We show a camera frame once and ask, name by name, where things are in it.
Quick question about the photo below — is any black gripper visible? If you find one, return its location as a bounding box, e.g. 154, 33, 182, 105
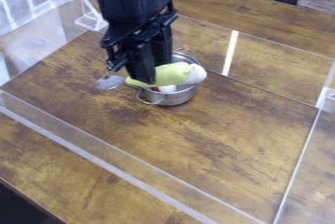
100, 0, 178, 84

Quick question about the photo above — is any green handled metal spoon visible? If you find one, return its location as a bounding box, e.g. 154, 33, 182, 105
92, 61, 200, 92

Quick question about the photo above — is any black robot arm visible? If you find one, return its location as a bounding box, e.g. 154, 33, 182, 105
96, 0, 178, 85

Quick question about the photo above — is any red white toy mushroom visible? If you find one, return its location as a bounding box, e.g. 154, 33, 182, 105
151, 62, 206, 92

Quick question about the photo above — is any small steel pot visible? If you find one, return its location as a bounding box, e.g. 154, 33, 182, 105
137, 48, 200, 107

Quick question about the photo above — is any clear acrylic front barrier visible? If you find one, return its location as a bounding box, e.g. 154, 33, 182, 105
0, 90, 265, 224

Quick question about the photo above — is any clear acrylic barrier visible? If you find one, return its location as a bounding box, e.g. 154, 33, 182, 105
272, 62, 335, 224
0, 90, 265, 224

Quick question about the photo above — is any clear acrylic right barrier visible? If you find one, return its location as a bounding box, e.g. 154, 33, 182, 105
272, 62, 335, 224

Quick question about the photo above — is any clear acrylic triangle bracket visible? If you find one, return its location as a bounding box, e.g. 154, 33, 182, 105
75, 0, 107, 31

